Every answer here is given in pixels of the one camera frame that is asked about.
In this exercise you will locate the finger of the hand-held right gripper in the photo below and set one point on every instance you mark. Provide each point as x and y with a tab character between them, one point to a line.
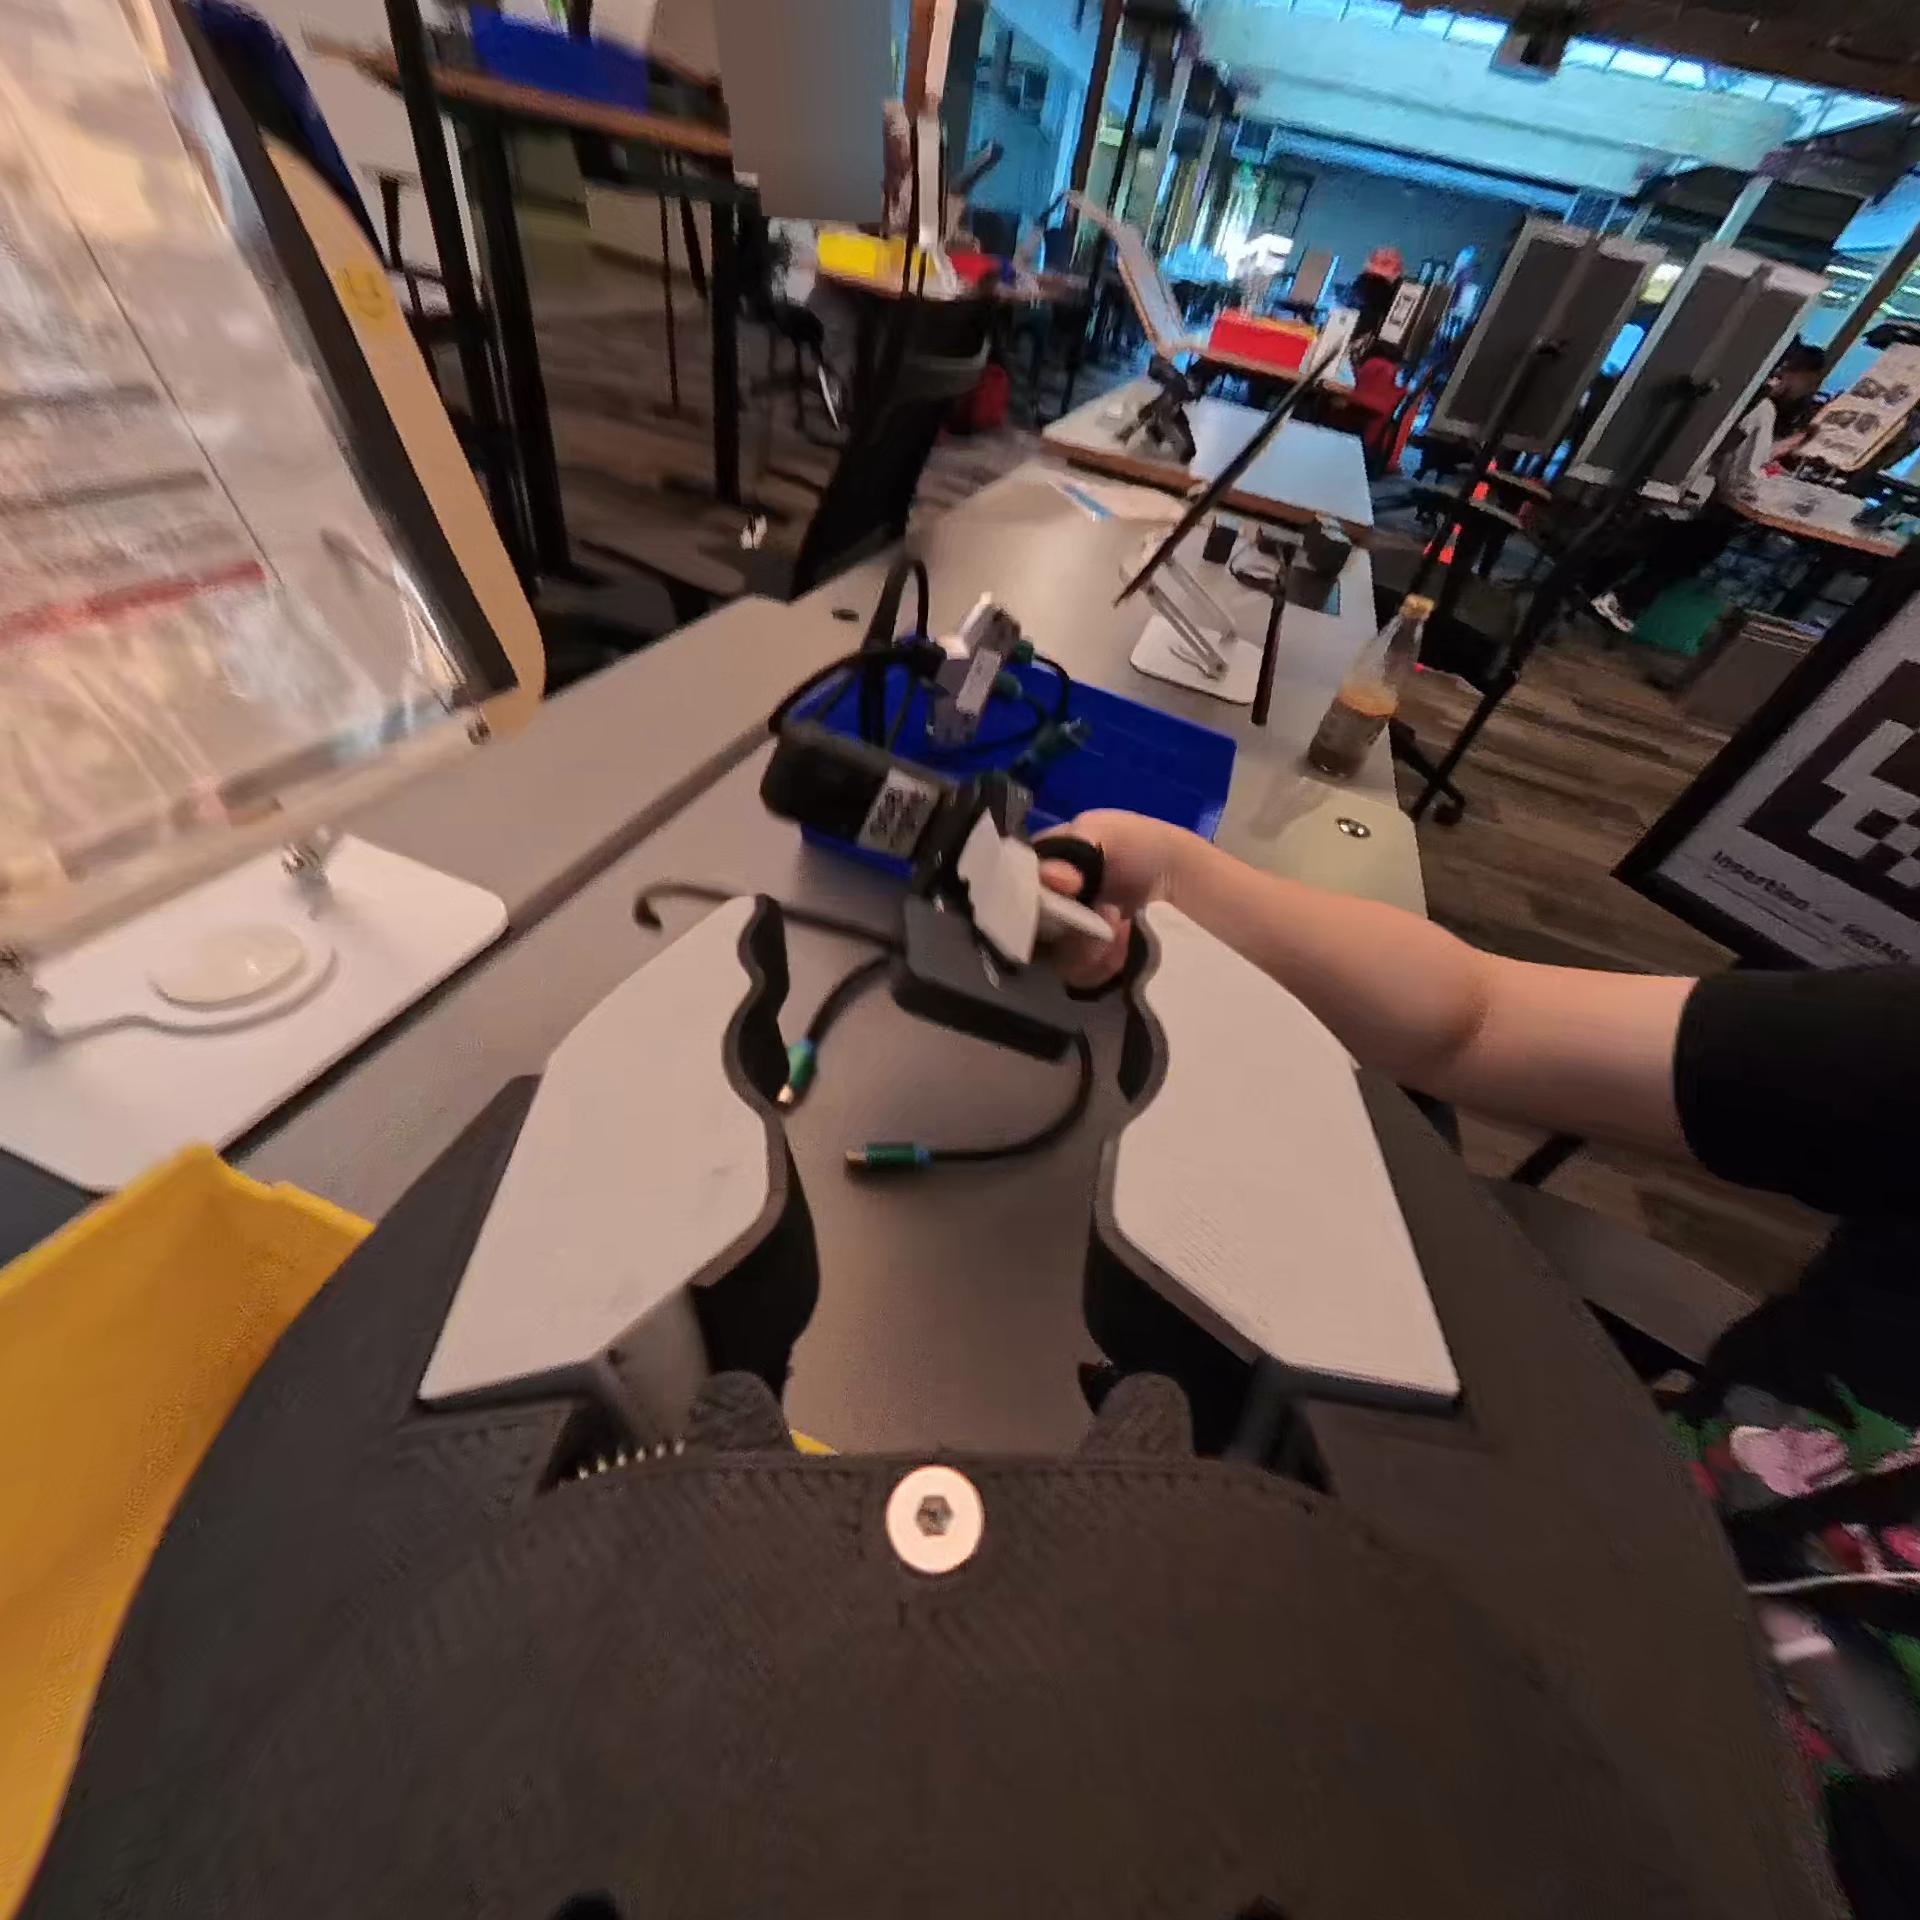
960	712
990	656

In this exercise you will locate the black HDMI switch box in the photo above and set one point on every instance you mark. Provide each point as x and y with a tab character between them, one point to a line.
941	981

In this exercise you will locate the clear drink bottle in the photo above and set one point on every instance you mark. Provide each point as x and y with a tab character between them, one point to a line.
1357	705

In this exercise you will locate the wooden work table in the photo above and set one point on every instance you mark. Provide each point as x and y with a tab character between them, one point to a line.
596	136

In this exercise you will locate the blue storage crate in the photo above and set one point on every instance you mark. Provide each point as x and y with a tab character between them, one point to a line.
561	60

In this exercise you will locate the yellow plastic bin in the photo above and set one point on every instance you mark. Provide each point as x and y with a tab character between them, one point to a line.
120	1423

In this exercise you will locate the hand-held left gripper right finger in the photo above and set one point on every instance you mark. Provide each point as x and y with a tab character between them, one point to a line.
1275	1201

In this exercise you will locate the black framed marker sign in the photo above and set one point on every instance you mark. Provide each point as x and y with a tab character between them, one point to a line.
1798	841

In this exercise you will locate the blue plastic bin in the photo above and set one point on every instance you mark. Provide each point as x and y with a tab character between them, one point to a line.
1139	764

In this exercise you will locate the grey standing panel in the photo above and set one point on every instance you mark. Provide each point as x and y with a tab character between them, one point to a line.
1542	326
1710	361

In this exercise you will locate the person's right forearm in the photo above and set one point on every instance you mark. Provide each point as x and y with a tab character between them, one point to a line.
1424	977

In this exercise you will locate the person's right hand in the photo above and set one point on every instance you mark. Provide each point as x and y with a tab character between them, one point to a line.
1148	870

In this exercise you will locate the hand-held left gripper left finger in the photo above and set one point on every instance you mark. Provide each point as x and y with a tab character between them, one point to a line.
630	1183

